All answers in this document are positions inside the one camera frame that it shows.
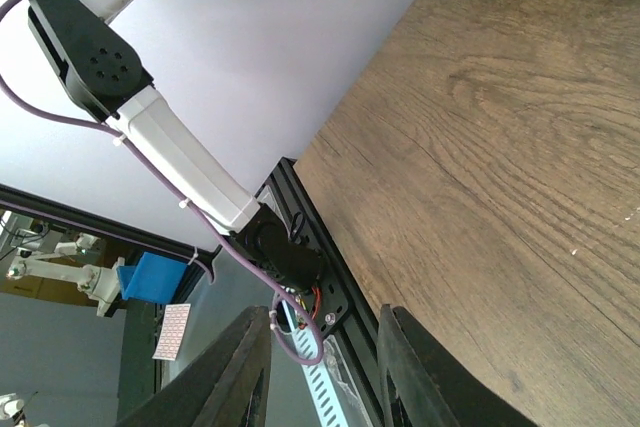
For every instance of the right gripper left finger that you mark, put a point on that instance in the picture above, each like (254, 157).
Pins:
(226, 385)

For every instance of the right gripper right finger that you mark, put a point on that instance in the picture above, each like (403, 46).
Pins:
(423, 384)

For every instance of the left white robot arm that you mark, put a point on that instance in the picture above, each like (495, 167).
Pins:
(103, 75)

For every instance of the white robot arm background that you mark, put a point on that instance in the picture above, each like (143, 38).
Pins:
(98, 282)

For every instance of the blue box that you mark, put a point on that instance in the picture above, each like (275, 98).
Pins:
(154, 279)

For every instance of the white label with red print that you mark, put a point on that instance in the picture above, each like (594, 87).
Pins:
(172, 332)

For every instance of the light blue slotted cable duct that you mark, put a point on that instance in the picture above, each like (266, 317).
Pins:
(324, 394)

